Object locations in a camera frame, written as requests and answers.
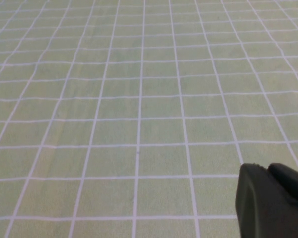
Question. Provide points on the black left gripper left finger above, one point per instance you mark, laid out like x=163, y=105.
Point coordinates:
x=258, y=205

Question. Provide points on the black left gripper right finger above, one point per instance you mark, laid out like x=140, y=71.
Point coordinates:
x=293, y=183

